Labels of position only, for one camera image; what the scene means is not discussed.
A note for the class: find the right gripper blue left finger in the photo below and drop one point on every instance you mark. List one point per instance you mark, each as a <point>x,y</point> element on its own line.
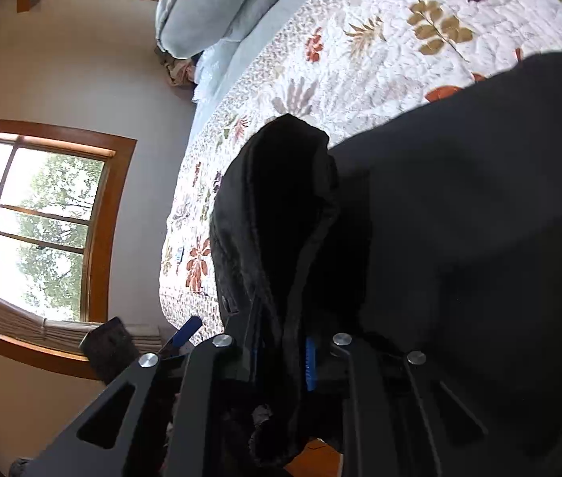
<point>163,416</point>

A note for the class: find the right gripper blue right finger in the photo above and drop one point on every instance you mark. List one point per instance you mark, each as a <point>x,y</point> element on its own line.
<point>412,413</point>

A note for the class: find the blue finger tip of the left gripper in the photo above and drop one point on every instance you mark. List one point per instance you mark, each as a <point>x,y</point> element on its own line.
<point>177,343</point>

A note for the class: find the black pants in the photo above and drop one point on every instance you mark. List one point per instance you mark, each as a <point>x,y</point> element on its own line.
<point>442,226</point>

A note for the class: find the beige window blind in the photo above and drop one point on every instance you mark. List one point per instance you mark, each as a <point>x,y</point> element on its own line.
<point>65,336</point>

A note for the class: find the wooden framed window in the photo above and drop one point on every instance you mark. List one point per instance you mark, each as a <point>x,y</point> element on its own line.
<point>60,191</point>

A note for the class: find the pile of clothes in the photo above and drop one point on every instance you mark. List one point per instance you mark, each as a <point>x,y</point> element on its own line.
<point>180,71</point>

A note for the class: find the light blue bed sheet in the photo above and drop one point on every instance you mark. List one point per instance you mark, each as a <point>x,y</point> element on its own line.
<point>220,66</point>

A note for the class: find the floral white quilt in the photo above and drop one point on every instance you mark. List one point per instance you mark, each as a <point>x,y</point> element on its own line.
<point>344,66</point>

